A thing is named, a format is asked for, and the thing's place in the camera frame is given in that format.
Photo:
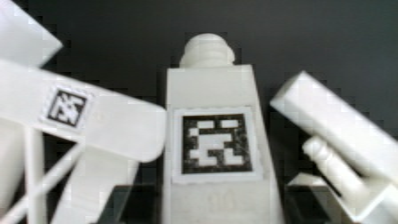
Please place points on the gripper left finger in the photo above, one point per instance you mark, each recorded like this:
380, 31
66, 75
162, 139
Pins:
132, 205

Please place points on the white long side bar lower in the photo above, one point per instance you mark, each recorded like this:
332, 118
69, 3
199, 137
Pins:
114, 125

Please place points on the white chair leg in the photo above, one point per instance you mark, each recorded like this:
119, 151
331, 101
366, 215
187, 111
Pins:
219, 177

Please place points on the white long side bar upper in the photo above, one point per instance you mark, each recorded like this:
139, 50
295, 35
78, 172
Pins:
29, 44

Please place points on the white chair seat part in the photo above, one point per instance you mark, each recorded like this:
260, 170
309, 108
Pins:
350, 148

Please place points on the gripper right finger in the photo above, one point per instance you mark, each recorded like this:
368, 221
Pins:
311, 206

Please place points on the white long side bar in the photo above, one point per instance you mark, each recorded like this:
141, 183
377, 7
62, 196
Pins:
114, 125
29, 44

